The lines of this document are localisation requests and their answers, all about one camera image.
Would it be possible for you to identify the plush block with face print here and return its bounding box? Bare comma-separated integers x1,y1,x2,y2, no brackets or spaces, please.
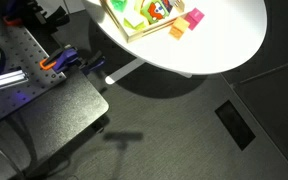
140,0,172,25

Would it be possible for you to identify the wooden tray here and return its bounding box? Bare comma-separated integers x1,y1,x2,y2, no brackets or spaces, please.
98,0,187,44

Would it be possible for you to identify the yellow-green block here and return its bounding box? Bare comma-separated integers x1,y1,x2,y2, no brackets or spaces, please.
123,17,146,32

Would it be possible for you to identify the orange block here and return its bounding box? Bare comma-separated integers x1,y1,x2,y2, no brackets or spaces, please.
168,16,191,41

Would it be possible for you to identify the pink block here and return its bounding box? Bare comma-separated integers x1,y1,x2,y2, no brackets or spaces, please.
184,7,206,31

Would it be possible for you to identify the green block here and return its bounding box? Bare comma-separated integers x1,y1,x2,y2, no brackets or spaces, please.
109,0,129,13

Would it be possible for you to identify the black cart caster wheel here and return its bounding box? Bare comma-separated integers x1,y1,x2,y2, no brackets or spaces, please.
91,116,111,135

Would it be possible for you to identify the black cart top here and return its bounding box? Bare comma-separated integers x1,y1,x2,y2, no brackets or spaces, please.
0,68,110,174

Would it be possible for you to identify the dark floor hatch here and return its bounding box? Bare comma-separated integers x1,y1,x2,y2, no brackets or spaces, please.
214,99,257,152

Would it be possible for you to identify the perforated metal breadboard plate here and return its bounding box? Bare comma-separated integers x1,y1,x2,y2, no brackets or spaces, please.
0,24,67,129

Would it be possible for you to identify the clamp with orange grip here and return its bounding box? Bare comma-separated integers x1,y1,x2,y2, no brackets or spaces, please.
2,0,48,28

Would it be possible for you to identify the white table pedestal base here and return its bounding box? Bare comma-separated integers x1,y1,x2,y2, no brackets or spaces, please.
104,57,193,85

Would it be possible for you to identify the purple clamp with black handles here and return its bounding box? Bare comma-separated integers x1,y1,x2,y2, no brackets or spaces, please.
78,51,107,76

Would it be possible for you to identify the purple clamp with orange handle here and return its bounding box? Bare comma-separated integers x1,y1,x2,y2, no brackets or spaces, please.
39,46,80,73

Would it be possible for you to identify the aluminium rail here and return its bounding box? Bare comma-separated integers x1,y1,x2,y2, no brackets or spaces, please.
0,68,30,94

